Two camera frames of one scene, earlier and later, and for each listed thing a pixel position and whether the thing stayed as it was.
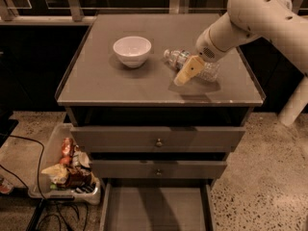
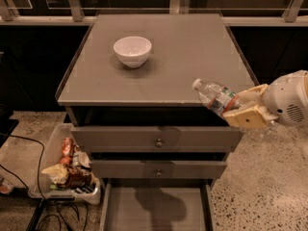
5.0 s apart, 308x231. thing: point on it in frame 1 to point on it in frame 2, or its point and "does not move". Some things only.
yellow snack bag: x=58 y=173 does not move
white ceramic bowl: x=132 y=50 does not move
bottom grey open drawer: x=156 y=205 does not move
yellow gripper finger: x=191 y=67 to x=253 y=116
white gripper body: x=205 y=48 to x=285 y=100
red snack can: x=67 y=147 does not move
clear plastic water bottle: x=177 y=59 to x=219 y=98
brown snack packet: x=79 y=177 does not move
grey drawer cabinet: x=158 y=145 does not move
